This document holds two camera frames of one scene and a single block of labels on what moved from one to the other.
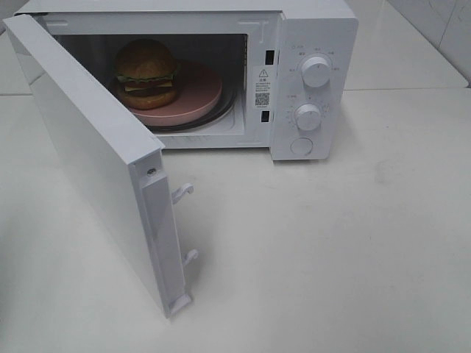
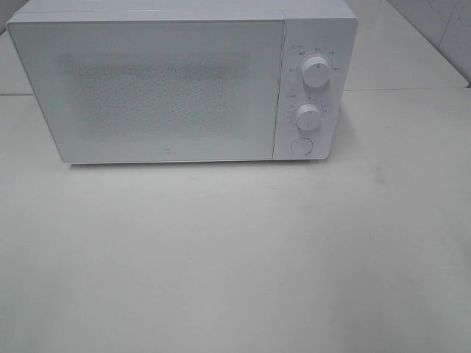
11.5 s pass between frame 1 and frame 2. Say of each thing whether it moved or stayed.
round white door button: stayed
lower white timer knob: stayed
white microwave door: moved
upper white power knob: stayed
